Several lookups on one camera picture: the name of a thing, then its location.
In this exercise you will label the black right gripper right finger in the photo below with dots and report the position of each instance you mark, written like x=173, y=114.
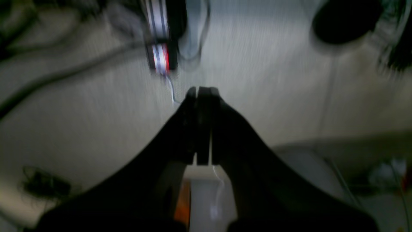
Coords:
x=269, y=195

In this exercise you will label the black and white striped post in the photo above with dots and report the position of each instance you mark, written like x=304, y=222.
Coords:
x=167, y=23

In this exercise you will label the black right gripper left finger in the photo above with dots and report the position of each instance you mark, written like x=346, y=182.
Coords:
x=142, y=196

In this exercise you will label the black round chair base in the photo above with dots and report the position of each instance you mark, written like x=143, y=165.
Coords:
x=343, y=21

